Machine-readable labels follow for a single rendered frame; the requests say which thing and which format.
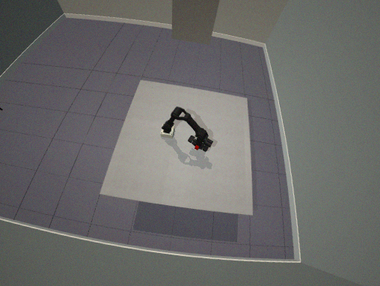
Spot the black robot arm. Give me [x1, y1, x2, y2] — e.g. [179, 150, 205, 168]
[162, 106, 213, 147]

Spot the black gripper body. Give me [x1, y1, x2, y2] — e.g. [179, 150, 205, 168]
[188, 136, 209, 152]

